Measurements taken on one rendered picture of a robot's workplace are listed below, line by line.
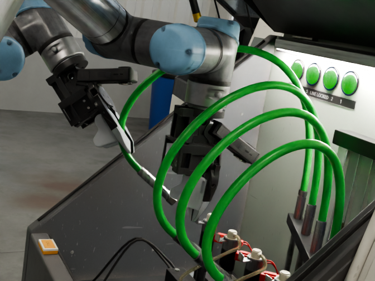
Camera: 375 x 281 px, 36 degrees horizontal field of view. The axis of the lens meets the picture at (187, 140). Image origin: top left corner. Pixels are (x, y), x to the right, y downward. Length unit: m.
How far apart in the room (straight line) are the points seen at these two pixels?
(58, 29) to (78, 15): 0.31
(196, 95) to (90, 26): 0.22
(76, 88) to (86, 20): 0.30
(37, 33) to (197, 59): 0.40
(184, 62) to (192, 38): 0.04
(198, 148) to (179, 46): 0.21
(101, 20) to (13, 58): 0.20
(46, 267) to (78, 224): 0.20
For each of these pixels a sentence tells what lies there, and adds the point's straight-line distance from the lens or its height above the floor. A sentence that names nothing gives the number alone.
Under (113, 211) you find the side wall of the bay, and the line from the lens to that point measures 1.36.
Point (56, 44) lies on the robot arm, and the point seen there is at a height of 1.37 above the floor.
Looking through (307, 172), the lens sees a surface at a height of 1.20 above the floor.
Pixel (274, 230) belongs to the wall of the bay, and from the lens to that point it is 1.41.
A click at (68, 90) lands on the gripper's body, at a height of 1.28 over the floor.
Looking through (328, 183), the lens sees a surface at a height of 1.23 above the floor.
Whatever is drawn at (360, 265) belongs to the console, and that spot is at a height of 1.18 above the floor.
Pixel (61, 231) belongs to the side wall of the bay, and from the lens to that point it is 1.34.
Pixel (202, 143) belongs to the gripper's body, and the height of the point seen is 1.25.
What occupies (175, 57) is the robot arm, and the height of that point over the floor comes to 1.40.
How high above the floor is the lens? 1.45
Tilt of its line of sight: 12 degrees down
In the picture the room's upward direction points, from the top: 9 degrees clockwise
